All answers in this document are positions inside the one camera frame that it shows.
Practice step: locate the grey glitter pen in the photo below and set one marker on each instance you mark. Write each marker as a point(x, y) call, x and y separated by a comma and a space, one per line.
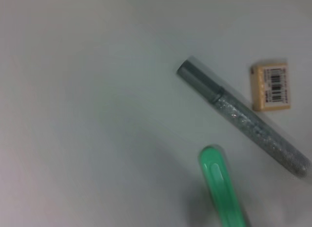
point(243, 114)

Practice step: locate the beige eraser with barcode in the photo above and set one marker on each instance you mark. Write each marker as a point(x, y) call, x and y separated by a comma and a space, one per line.
point(270, 88)

